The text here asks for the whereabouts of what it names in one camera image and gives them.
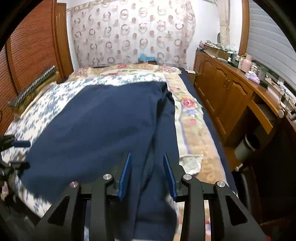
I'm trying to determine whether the pink floral beige blanket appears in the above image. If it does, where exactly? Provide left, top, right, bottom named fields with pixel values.
left=68, top=64, right=226, bottom=228

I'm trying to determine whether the white cylindrical bin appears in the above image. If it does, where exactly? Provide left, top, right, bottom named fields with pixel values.
left=234, top=135, right=256, bottom=161

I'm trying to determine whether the patterned folded pillow stack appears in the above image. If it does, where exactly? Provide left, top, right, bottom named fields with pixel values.
left=8, top=65, right=60, bottom=118

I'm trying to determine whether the long wooden sideboard cabinet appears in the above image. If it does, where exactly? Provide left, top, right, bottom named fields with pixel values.
left=194, top=50, right=295, bottom=148

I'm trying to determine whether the tied beige curtain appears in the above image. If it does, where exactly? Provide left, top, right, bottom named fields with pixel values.
left=216, top=0, right=230, bottom=47

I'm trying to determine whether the blue floral white quilt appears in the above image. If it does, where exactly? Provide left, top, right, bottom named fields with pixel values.
left=5, top=72, right=165, bottom=217

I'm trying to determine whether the blue item in box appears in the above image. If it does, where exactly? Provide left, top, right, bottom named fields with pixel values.
left=138, top=53, right=158, bottom=65

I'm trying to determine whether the pink thermos jug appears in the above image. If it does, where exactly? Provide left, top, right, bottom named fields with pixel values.
left=241, top=58, right=252, bottom=73

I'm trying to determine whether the circle patterned sheer curtain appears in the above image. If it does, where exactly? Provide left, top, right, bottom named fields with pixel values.
left=69, top=1, right=196, bottom=68

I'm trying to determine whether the wooden louvered wardrobe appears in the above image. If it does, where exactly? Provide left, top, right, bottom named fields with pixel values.
left=1, top=0, right=74, bottom=134

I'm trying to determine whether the navy blue garment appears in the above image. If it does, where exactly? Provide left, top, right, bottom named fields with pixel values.
left=21, top=81, right=179, bottom=240

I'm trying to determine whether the grey window roller shutter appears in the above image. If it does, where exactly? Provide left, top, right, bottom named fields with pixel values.
left=247, top=1, right=295, bottom=88

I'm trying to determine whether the cardboard box of papers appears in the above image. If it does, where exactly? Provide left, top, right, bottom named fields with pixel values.
left=199, top=41, right=236, bottom=60

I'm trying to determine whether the purple tissue pack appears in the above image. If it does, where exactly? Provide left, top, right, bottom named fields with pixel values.
left=245, top=71, right=260, bottom=84

